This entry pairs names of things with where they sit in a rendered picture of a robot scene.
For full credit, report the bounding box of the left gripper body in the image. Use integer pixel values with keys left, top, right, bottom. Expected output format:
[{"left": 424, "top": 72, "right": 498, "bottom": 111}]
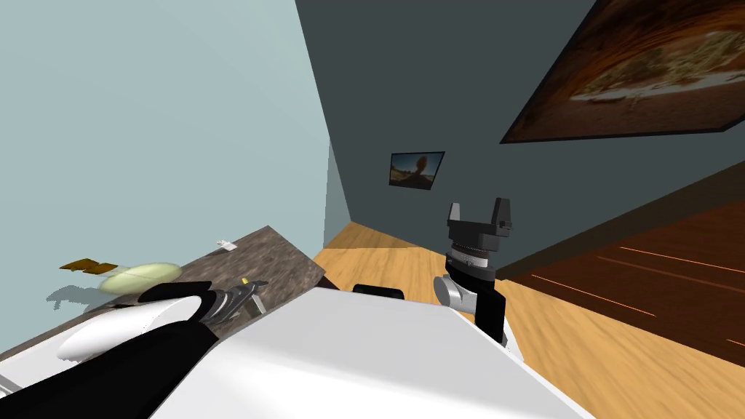
[{"left": 212, "top": 284, "right": 258, "bottom": 322}]

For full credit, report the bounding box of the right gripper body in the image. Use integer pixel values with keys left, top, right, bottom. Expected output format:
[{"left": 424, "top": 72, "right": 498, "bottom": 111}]
[{"left": 446, "top": 216, "right": 513, "bottom": 254}]

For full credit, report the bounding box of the small dark framed picture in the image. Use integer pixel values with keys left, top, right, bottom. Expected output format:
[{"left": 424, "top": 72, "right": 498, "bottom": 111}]
[{"left": 388, "top": 151, "right": 447, "bottom": 192}]

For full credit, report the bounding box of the pale green round plate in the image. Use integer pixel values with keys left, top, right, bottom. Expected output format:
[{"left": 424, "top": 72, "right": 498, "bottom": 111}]
[{"left": 97, "top": 261, "right": 183, "bottom": 295}]

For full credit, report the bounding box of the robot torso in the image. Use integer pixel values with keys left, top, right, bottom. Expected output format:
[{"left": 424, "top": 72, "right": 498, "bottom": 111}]
[{"left": 148, "top": 283, "right": 596, "bottom": 419}]

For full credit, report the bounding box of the flat brown piece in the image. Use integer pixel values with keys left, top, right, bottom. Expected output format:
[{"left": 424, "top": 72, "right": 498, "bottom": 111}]
[{"left": 58, "top": 258, "right": 120, "bottom": 276}]

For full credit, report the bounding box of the large brown framed picture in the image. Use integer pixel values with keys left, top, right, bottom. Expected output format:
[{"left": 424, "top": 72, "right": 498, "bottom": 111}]
[{"left": 499, "top": 0, "right": 745, "bottom": 145}]

